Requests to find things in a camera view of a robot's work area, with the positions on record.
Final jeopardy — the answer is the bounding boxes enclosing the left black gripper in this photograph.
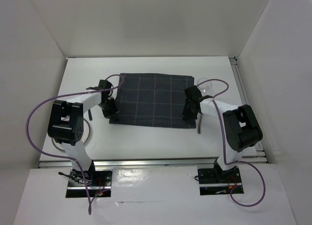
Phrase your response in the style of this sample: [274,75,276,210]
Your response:
[97,97,118,121]

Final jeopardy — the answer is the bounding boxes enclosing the gold fork green handle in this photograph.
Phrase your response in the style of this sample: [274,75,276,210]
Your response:
[88,109,93,121]

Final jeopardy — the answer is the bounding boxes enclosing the white orange patterned plate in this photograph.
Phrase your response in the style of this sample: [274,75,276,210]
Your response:
[51,118,91,152]

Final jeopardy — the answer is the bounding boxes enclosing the dark checked cloth placemat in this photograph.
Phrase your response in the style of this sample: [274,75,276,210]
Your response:
[109,73,196,129]

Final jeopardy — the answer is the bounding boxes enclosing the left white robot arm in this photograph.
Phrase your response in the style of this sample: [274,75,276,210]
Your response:
[48,80,118,185]

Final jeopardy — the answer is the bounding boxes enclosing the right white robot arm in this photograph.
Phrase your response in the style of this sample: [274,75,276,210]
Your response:
[182,85,263,182]

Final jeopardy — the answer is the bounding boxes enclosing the silver table knife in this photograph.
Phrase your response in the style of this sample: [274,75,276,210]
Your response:
[197,113,203,134]

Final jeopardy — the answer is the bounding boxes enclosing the clear wine glass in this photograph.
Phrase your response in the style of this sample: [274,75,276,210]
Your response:
[197,78,212,93]

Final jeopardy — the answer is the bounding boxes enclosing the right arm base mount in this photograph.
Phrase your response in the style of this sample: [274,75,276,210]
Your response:
[194,167,244,196]

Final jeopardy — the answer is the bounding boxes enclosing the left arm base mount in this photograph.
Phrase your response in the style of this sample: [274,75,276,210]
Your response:
[58,170,113,198]

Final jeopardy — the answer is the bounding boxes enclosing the aluminium frame rail right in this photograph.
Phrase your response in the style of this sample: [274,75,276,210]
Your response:
[229,57,267,158]

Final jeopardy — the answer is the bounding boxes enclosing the aluminium frame rail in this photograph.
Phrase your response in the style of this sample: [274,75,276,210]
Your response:
[229,57,267,158]
[39,157,266,167]

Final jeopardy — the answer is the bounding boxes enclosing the aluminium frame rail front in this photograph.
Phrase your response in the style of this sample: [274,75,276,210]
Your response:
[39,157,266,167]

